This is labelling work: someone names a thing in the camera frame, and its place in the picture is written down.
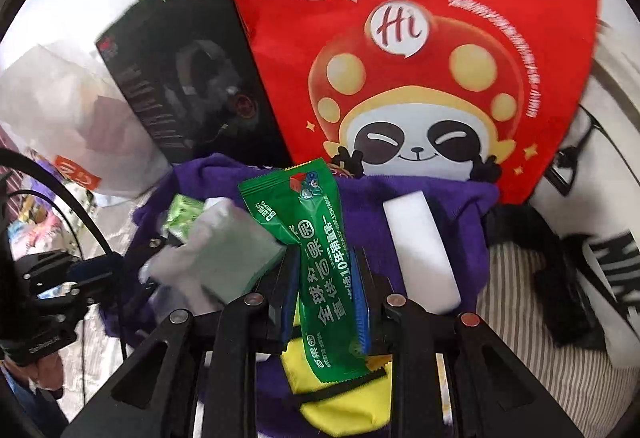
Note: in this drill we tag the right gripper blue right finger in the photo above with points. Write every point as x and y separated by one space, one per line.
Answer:
361 286

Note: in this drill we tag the white Miniso plastic bag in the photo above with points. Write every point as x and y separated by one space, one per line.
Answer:
69 110

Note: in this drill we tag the white sponge block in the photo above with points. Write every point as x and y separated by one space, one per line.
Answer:
422 258

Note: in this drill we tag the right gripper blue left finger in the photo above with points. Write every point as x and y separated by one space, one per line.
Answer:
288 286

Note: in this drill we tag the yellow Adidas sock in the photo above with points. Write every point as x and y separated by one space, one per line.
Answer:
349 408

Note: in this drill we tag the black headset box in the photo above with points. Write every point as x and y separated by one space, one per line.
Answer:
186 70

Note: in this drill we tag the red panda paper bag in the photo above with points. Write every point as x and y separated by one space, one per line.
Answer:
480 90

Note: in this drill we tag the person's left hand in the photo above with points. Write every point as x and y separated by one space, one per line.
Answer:
47 373

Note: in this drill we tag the plush toys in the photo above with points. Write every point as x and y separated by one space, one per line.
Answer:
39 220

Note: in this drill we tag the green snack packet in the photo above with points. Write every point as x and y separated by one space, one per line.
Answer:
301 207

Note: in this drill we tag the white Nike bag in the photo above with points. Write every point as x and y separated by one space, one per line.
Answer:
583 217

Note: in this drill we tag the purple fleece towel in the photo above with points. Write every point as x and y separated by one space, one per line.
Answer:
456 206

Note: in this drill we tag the green tissue pack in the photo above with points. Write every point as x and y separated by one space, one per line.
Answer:
180 216

